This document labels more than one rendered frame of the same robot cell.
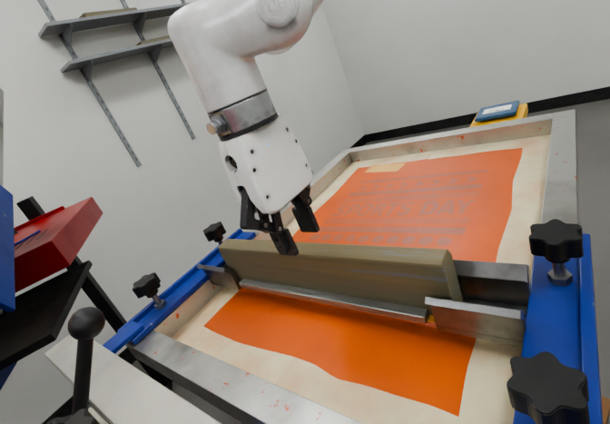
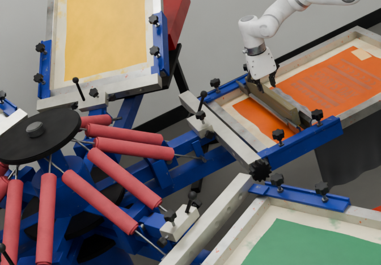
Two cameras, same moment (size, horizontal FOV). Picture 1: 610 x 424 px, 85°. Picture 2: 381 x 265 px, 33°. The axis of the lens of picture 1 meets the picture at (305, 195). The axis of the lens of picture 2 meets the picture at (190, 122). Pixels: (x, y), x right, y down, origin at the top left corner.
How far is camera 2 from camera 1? 2.09 m
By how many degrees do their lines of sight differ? 32
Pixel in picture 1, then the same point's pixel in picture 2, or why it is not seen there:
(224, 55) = (250, 36)
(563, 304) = (312, 130)
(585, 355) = (299, 137)
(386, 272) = (282, 108)
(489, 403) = not seen: hidden behind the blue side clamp
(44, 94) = not seen: outside the picture
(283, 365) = (250, 125)
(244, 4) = (256, 29)
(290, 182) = (265, 71)
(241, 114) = (252, 51)
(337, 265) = (273, 101)
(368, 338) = (276, 126)
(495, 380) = not seen: hidden behind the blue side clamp
